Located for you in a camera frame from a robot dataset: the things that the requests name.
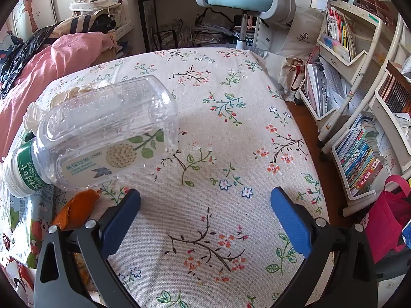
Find black framed picture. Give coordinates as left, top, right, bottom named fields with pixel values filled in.
left=138, top=0, right=160, bottom=53

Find large orange peel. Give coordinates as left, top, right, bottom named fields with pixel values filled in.
left=51, top=189, right=102, bottom=232

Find floral tablecloth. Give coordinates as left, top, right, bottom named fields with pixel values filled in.
left=32, top=47, right=332, bottom=308

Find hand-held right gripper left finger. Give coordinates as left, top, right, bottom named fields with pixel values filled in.
left=35, top=189, right=142, bottom=308

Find row of brown books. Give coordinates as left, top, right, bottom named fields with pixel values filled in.
left=379, top=71, right=411, bottom=114

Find row of thin books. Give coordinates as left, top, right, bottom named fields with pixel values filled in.
left=325, top=6, right=358, bottom=61

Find stack of papers and folders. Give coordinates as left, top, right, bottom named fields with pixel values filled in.
left=302, top=58, right=349, bottom=119

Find small orange peel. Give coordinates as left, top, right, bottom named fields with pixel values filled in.
left=74, top=253, right=94, bottom=292

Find white rolling book cart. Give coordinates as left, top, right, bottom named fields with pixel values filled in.
left=297, top=0, right=402, bottom=150
left=321, top=13, right=411, bottom=217

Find white tissue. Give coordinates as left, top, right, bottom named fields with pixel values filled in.
left=23, top=83, right=106, bottom=135

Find grey chair with blue seat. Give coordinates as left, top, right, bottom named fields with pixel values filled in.
left=195, top=0, right=297, bottom=50

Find clear plastic bottle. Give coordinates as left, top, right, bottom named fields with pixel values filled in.
left=3, top=75, right=179, bottom=198

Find black jacket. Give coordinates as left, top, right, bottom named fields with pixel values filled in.
left=0, top=24, right=66, bottom=101

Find pink tote bag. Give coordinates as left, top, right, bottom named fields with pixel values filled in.
left=363, top=175, right=411, bottom=264

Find pile of clear plastic bags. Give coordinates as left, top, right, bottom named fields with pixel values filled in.
left=153, top=19, right=254, bottom=50

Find white canvas bag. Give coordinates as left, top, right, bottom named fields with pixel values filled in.
left=69, top=0, right=124, bottom=20

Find pink blanket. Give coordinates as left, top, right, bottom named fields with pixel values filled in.
left=0, top=34, right=124, bottom=164

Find white tote with red handles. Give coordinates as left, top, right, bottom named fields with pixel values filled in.
left=279, top=56, right=310, bottom=101

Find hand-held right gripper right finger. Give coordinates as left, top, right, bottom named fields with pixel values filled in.
left=270, top=187, right=379, bottom=308

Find row of colourful books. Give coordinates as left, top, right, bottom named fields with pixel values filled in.
left=335, top=114, right=385, bottom=197

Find white paper bag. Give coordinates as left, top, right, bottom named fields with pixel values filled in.
left=282, top=8, right=326, bottom=61

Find striped beige cloth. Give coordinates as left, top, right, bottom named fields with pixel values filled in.
left=53, top=14, right=118, bottom=39

